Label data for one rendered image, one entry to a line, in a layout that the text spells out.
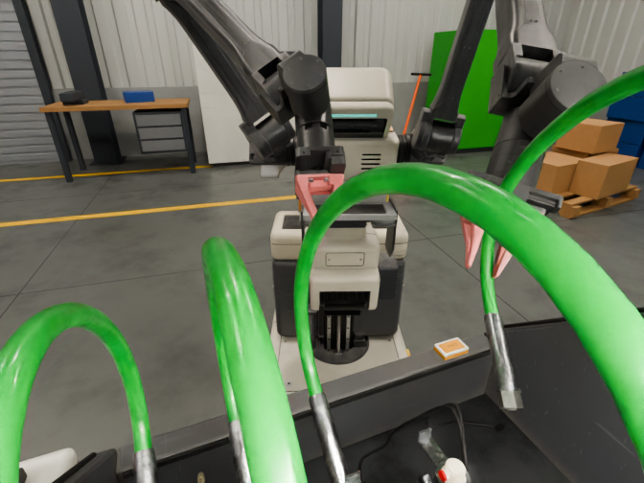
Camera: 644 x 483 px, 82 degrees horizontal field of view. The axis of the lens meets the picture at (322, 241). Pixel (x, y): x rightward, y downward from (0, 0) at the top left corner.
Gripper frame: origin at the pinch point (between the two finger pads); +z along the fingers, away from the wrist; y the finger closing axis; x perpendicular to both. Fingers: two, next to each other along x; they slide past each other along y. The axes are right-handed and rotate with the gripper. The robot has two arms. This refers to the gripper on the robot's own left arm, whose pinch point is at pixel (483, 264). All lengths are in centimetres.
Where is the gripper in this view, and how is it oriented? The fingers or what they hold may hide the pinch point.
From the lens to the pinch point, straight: 45.0
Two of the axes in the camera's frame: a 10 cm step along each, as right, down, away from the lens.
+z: -3.8, 9.0, -2.2
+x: 1.2, 2.8, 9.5
